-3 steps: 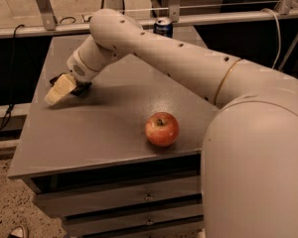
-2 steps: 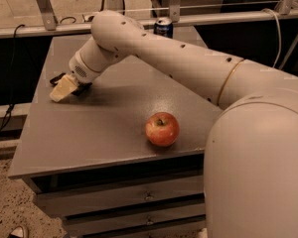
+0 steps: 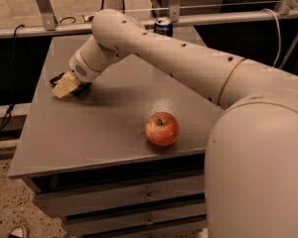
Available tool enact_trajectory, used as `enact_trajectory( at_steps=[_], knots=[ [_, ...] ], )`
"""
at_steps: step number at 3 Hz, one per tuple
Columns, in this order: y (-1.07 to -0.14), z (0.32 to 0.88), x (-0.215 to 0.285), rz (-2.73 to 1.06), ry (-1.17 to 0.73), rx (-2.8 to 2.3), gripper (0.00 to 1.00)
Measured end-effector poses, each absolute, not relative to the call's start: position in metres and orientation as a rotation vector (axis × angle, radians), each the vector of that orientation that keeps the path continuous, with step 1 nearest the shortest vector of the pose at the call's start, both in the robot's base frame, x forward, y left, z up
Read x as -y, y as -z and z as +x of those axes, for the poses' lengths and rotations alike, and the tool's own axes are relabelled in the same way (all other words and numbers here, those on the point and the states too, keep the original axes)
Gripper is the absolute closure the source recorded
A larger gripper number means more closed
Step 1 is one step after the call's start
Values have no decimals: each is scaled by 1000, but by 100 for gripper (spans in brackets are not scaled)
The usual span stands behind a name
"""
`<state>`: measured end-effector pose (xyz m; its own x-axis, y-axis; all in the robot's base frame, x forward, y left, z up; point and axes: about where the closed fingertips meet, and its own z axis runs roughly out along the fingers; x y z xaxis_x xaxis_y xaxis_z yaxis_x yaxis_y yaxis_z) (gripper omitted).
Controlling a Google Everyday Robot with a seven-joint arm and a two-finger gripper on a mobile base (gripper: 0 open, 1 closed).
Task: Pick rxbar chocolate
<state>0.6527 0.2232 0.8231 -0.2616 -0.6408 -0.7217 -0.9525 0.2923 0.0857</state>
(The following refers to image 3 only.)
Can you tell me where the grey metal railing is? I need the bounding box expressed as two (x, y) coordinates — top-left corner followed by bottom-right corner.
(0, 0), (298, 39)

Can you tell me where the shoe tip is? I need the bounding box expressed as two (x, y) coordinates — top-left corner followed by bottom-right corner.
(7, 225), (29, 238)

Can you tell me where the black hanging cable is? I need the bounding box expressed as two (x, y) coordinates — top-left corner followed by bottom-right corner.
(0, 24), (26, 134)

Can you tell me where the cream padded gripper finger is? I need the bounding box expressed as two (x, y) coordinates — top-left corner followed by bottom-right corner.
(53, 71), (80, 98)

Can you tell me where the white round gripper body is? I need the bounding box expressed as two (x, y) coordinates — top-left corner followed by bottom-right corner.
(70, 51), (100, 83)

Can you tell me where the white power strip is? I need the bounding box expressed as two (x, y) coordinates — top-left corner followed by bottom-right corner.
(82, 14), (94, 23)

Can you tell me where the grey drawer cabinet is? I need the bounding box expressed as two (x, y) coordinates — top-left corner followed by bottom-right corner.
(8, 36), (222, 238)

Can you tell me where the blue soda can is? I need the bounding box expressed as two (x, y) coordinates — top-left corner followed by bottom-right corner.
(153, 17), (173, 37)

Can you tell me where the black rxbar chocolate bar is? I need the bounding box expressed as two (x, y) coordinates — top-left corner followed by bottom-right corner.
(50, 73), (91, 96)

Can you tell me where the red apple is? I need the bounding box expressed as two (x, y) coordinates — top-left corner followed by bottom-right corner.
(145, 112), (180, 147)

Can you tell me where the white cable on right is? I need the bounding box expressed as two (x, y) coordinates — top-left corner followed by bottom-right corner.
(261, 7), (283, 68)

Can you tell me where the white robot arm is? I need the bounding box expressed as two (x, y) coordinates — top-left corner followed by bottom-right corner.
(54, 9), (298, 238)

